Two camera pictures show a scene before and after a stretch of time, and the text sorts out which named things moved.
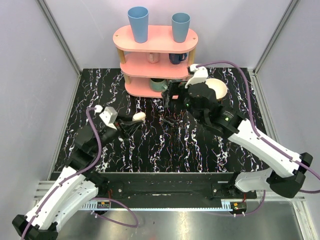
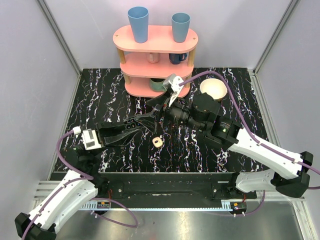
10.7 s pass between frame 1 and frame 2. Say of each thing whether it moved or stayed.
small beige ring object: moved
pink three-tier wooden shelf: stayed
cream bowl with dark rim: stayed
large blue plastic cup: stayed
